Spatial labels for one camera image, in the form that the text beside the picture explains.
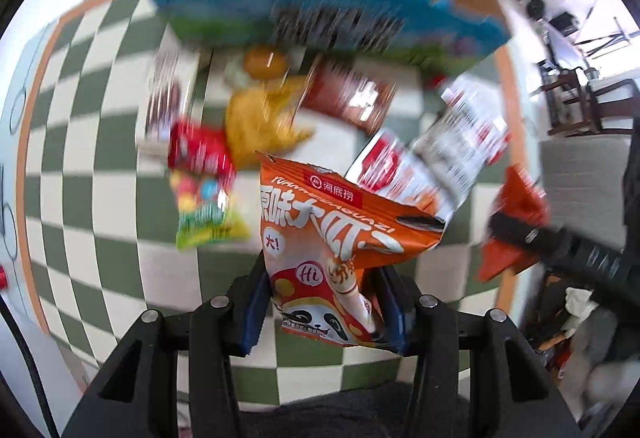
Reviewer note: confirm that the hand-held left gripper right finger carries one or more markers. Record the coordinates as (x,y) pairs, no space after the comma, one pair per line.
(395,315)

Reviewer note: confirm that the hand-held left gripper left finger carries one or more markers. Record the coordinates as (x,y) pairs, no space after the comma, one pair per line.
(255,313)

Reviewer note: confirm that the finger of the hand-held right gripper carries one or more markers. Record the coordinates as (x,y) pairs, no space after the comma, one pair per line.
(520,233)

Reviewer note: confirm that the orange red snack packet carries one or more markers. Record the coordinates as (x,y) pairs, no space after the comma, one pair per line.
(520,198)

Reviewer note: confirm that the orange panda snack packet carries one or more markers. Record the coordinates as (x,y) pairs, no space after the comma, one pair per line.
(320,218)

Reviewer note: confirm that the round orange pastry packet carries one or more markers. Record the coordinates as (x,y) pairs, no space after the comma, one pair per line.
(262,61)

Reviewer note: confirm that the dark cloth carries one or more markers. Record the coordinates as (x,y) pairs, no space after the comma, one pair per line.
(325,413)

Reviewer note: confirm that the dark wooden chair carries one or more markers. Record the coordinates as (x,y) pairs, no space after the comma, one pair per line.
(570,93)

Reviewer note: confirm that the red white snack packet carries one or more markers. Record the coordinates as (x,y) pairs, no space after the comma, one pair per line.
(385,158)

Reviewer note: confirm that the red green candy packet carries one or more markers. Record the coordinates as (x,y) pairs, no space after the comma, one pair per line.
(200,153)

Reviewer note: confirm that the yellow snack packet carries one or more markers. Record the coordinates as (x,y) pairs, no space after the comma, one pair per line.
(255,123)

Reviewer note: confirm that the brown red snack packet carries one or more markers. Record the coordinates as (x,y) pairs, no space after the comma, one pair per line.
(350,93)

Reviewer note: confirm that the black round weight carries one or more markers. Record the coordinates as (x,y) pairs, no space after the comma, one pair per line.
(536,7)

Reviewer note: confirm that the white packet left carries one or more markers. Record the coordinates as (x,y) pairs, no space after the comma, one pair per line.
(162,98)

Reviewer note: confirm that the red label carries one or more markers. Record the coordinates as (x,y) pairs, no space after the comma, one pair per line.
(2,278)

